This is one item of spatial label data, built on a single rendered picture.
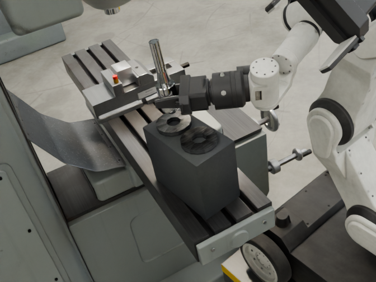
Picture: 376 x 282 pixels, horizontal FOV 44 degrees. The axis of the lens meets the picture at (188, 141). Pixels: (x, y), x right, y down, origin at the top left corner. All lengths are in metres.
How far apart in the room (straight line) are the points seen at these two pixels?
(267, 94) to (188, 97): 0.18
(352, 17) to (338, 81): 0.62
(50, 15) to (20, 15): 0.07
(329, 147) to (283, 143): 1.48
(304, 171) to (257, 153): 0.86
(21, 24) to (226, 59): 2.58
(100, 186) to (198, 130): 0.52
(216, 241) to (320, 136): 0.42
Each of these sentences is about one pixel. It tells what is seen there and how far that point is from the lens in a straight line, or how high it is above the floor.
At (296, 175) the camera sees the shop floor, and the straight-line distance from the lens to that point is 2.59.
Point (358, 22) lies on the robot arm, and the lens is 0.65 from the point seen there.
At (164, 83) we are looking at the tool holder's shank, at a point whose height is 1.25.
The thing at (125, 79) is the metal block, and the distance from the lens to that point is 1.58.
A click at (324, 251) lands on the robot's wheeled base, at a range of 1.56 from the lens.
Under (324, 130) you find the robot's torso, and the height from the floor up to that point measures 1.00.
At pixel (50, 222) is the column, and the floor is 0.80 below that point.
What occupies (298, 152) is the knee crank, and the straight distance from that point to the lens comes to 1.93.
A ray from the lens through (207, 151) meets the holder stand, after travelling 1.07.
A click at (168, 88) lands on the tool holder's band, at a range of 1.08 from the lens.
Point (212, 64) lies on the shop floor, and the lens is 3.62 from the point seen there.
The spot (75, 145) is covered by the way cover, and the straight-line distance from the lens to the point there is 1.57.
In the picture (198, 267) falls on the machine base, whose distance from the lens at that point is 1.99.
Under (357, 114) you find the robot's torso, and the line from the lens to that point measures 1.27.
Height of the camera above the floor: 1.81
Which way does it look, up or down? 39 degrees down
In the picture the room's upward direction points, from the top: 11 degrees counter-clockwise
